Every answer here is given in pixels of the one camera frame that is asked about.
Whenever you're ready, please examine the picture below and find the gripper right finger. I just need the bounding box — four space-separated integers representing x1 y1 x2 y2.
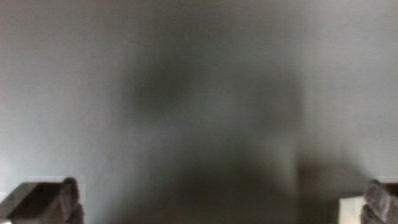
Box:
361 180 398 224

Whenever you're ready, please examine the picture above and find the white cabinet body box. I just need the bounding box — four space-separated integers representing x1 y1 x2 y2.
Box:
338 196 365 224

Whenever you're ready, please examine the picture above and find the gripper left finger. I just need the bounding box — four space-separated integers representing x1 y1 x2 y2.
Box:
0 177 84 224

